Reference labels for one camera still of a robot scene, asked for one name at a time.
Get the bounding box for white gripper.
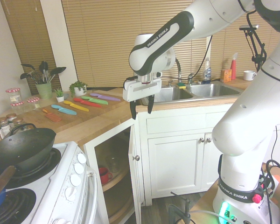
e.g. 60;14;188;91
122;78;162;120

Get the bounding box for white cabinet door with knob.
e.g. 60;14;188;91
128;123;143;224

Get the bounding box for wide white sink cabinet door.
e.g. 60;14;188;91
147;133;206;198

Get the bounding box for wooden round cabinet shelf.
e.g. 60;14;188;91
99;161;132;195

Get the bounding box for narrow white sink cabinet door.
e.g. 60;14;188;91
204;132;222;191

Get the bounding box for purple knife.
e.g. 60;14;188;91
89;93;121;102

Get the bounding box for white false drawer front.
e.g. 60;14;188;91
146;112;233;135

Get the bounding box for green knife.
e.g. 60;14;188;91
81;95;109;105

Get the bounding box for large wooden cutting board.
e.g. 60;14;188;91
21;90;132;132

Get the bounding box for chrome kitchen faucet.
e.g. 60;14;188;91
174;58;182;86

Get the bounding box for red knife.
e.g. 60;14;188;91
73;98;102;108

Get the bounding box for clear glass jar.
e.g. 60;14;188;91
105;155;120;174

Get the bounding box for trailing plant in white pot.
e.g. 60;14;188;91
68;80;89;98

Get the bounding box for yellow knife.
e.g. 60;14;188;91
63;100;88;112

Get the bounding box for stainless steel double sink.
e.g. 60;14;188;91
141;80;244;106

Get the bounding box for clear dish soap bottle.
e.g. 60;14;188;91
201;57;212;85

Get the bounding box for wide bamboo window blind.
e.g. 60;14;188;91
61;0;280;89

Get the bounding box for blue knife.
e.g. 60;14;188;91
51;104;77;116

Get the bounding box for red mug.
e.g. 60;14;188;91
98;167;113;185

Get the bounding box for small plant in white pot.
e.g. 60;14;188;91
54;88;66;103

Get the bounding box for orange cardboard box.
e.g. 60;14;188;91
220;69;233;83

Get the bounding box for orange ridged knife sheath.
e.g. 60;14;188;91
44;112;63;123

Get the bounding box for black kitchen spoon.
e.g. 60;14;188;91
48;67;67;84

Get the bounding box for green utensil holder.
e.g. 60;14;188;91
35;82;53;100

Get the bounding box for red spray bottle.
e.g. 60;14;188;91
230;52;239;81

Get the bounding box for black kitchen spatula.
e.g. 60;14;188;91
38;61;49;84

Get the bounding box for glass jar red checkered lid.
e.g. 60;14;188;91
5;87;22;104
26;97;41;111
10;101;25;116

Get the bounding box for black clamp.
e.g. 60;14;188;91
169;191;192;224

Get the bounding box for white mug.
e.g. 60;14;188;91
243;70;258;81

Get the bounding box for white electric stove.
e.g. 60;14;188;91
0;141;99;224

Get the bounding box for black kitchen ladle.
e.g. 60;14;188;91
20;72;39;85

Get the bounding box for black kitchen turner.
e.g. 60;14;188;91
21;63;41;82

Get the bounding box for white tube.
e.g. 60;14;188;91
189;210;227;224

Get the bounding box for narrow bamboo window blind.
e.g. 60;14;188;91
0;0;62;97

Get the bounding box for black cable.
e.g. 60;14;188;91
162;35;213;80

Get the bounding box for black wok with wooden handle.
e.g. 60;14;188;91
0;123;57;199

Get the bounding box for black base cables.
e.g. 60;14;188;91
258;125;280;224

